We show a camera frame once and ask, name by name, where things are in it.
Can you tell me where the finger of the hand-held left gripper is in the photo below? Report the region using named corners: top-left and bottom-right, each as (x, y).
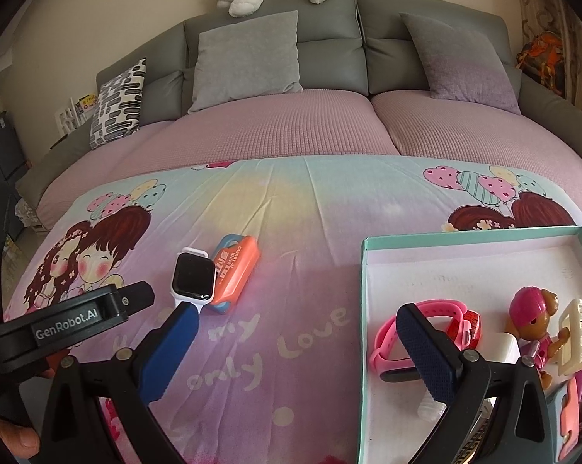
top-left (119, 280), bottom-right (157, 317)

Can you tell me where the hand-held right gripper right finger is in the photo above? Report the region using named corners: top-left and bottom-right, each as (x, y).
top-left (396, 303), bottom-right (569, 464)

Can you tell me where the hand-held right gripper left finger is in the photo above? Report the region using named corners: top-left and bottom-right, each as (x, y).
top-left (30, 302), bottom-right (201, 464)

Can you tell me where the pink watch strap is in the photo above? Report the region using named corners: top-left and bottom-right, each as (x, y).
top-left (368, 300), bottom-right (470, 382)

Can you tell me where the white smartwatch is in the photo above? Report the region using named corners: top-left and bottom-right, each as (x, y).
top-left (169, 247), bottom-right (218, 320)

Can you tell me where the white tray with teal rim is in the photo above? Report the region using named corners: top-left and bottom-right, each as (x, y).
top-left (359, 225), bottom-right (582, 464)

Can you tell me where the gold black patterned lighter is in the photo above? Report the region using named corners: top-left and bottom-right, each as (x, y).
top-left (453, 416), bottom-right (495, 464)

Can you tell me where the pink helmet toy figure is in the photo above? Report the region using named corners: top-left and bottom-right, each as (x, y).
top-left (508, 286), bottom-right (569, 392)

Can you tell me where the white hair claw clip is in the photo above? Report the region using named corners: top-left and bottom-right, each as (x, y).
top-left (556, 298), bottom-right (582, 375)

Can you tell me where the person's left hand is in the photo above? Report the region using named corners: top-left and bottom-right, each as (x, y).
top-left (0, 416), bottom-right (41, 461)

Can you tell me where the orange blue case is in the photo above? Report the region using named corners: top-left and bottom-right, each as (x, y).
top-left (209, 234), bottom-right (261, 306)

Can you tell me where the blue coral card holder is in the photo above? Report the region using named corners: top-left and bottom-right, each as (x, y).
top-left (558, 376), bottom-right (582, 456)

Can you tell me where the printed blanket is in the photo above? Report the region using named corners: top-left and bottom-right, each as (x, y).
top-left (1, 155), bottom-right (582, 464)

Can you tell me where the dark cabinet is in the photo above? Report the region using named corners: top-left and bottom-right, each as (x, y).
top-left (0, 111), bottom-right (28, 184)

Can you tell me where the white rack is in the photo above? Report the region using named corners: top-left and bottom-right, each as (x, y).
top-left (54, 94), bottom-right (101, 136)

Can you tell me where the black white patterned cushion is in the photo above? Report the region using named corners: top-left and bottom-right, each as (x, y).
top-left (89, 58), bottom-right (148, 150)

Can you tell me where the pink sofa cover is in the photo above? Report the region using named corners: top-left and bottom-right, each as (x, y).
top-left (35, 88), bottom-right (582, 230)

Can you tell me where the grey purple cushion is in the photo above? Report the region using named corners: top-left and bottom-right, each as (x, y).
top-left (400, 12), bottom-right (522, 116)

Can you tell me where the grey sofa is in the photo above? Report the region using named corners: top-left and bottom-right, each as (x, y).
top-left (15, 0), bottom-right (582, 204)

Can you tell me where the orange bag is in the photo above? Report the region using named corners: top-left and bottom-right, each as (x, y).
top-left (516, 30), bottom-right (567, 95)

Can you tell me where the patterned curtain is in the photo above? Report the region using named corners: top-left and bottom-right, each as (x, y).
top-left (508, 0), bottom-right (582, 117)

